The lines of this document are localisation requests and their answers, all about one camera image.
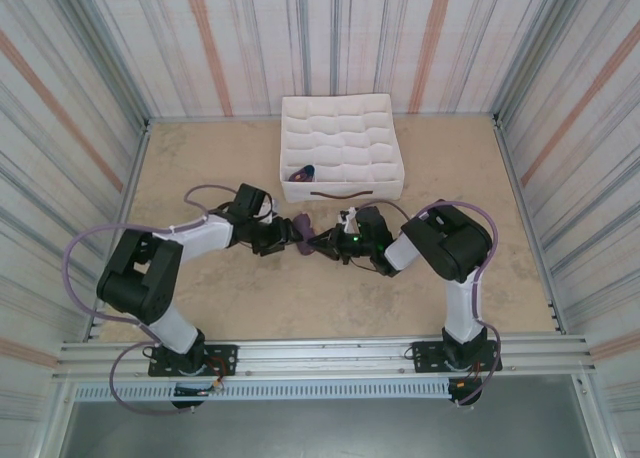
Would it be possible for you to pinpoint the white fabric organizer box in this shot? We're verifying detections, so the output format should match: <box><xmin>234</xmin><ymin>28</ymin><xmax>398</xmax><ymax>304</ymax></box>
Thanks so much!
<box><xmin>278</xmin><ymin>93</ymin><xmax>407</xmax><ymax>205</ymax></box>

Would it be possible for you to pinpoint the aluminium mounting rail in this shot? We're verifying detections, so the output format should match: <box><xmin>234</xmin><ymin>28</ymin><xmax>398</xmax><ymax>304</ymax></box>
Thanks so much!
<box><xmin>52</xmin><ymin>333</ymin><xmax>599</xmax><ymax>382</ymax></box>

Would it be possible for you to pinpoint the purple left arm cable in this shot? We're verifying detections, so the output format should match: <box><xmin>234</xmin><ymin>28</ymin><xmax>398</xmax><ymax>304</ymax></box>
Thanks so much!
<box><xmin>64</xmin><ymin>183</ymin><xmax>241</xmax><ymax>418</ymax></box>

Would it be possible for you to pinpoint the grey slotted cable duct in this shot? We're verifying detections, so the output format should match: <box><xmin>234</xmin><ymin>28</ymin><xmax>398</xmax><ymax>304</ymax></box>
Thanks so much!
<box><xmin>72</xmin><ymin>380</ymin><xmax>454</xmax><ymax>403</ymax></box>

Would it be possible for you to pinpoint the black connector with wires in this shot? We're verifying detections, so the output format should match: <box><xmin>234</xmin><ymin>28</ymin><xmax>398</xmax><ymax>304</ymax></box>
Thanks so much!
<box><xmin>174</xmin><ymin>381</ymin><xmax>224</xmax><ymax>397</ymax></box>
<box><xmin>448</xmin><ymin>377</ymin><xmax>484</xmax><ymax>408</ymax></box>

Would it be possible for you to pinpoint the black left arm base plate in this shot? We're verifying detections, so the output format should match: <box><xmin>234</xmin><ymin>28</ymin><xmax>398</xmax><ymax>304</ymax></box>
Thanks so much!
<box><xmin>148</xmin><ymin>344</ymin><xmax>239</xmax><ymax>378</ymax></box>

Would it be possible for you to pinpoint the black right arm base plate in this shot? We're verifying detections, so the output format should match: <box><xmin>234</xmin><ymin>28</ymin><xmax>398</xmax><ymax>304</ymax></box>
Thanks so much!
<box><xmin>410</xmin><ymin>341</ymin><xmax>503</xmax><ymax>375</ymax></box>

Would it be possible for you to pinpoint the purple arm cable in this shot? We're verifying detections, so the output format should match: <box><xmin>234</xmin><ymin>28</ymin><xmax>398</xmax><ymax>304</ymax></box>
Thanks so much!
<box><xmin>64</xmin><ymin>183</ymin><xmax>241</xmax><ymax>418</ymax></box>
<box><xmin>354</xmin><ymin>199</ymin><xmax>504</xmax><ymax>409</ymax></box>

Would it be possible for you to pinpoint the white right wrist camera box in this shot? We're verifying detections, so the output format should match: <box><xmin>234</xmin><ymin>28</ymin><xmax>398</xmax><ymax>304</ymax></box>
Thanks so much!
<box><xmin>337</xmin><ymin>205</ymin><xmax>361</xmax><ymax>237</ymax></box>

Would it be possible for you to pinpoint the aluminium frame edge profile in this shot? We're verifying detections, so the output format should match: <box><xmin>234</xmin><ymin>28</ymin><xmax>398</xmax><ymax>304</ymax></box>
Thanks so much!
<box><xmin>82</xmin><ymin>119</ymin><xmax>152</xmax><ymax>343</ymax></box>
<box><xmin>492</xmin><ymin>112</ymin><xmax>567</xmax><ymax>335</ymax></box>

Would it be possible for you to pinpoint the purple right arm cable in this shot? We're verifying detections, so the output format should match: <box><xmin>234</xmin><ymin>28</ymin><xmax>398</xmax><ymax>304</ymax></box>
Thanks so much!
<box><xmin>354</xmin><ymin>199</ymin><xmax>504</xmax><ymax>409</ymax></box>

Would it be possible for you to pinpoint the purple sock with tan toe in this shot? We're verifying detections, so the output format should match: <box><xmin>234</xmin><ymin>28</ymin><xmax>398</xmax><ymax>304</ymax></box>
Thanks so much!
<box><xmin>292</xmin><ymin>212</ymin><xmax>317</xmax><ymax>256</ymax></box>

